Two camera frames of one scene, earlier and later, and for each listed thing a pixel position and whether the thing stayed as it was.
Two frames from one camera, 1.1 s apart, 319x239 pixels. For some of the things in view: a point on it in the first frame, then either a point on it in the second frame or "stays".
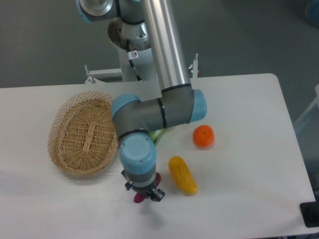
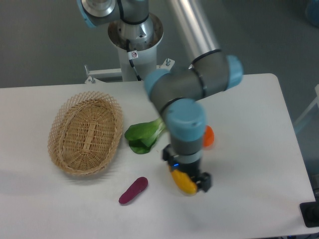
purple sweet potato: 140,197 -> 136,187
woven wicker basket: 82,139 stays
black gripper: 150,192 -> 204,180
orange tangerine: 203,136 stays
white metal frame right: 317,100 stays
